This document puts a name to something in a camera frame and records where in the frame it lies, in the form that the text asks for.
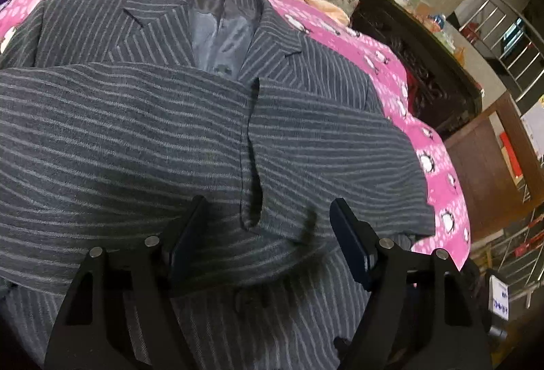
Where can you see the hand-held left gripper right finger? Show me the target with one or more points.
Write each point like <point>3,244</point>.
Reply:
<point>349,235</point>

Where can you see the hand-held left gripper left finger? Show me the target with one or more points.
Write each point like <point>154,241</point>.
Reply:
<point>187,240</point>

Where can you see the grey striped suit jacket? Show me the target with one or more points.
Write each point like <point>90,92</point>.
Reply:
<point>127,132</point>

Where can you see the red cloth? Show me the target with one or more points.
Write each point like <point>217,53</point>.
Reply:
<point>411,87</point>

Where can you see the white paper tag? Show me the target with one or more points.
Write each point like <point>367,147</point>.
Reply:
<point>499,298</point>

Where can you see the dark carved wooden cabinet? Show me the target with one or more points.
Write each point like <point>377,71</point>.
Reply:
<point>425,68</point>

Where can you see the pink penguin print blanket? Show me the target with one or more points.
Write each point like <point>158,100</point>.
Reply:
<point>335,43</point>

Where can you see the metal railing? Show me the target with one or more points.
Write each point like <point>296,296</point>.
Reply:
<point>510,43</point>

